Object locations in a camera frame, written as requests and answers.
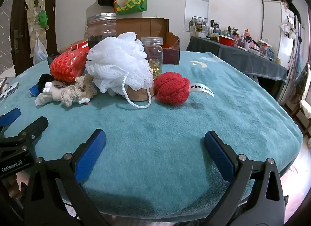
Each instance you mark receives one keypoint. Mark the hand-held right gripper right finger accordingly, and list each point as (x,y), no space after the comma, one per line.
(218,155)

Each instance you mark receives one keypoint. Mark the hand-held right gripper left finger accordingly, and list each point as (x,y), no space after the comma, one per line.
(92,153)

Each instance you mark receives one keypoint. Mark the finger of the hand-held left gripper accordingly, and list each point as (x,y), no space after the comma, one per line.
(11,116)
(34,128)

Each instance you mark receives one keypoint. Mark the blue tube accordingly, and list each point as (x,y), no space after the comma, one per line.
(34,90)

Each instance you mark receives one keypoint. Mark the black pom-pom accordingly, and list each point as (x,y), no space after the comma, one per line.
(46,78)

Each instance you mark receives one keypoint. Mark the brown round pad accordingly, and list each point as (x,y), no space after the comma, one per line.
(138,94)

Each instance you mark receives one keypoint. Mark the dark red crochet ball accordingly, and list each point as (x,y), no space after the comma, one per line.
(170,88)

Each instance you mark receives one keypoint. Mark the white mesh bath pouf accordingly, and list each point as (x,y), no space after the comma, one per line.
(116,65)

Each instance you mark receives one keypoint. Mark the cardboard box red lining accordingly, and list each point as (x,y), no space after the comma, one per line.
(141,27)

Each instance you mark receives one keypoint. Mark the white and black tool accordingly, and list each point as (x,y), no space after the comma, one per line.
(9,89)

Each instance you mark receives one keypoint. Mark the clear plastic bag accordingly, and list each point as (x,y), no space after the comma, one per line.
(40,53)

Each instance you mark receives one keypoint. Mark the beige hanging organizer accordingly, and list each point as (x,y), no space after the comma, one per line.
(32,21)

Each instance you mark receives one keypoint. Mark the side table with grey cloth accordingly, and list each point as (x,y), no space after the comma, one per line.
(243,58)

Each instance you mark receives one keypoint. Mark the green frog plush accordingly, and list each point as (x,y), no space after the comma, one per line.
(43,18)

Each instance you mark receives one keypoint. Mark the dark wooden door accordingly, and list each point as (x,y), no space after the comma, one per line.
(19,9)

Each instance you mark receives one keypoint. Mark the cluster of cosmetic bottles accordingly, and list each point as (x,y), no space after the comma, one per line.
(243,42)

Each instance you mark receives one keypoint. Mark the red bowl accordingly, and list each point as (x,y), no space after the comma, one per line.
(226,40)

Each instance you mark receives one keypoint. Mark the small jar of gold beads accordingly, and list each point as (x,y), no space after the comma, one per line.
(151,51)

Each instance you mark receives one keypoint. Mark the large glass jar silver lid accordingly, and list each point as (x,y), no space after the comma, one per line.
(102,29)

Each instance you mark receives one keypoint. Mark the white wardrobe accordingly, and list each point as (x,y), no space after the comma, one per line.
(272,21)

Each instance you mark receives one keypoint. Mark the wall mirror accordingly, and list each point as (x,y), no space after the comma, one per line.
(196,9)

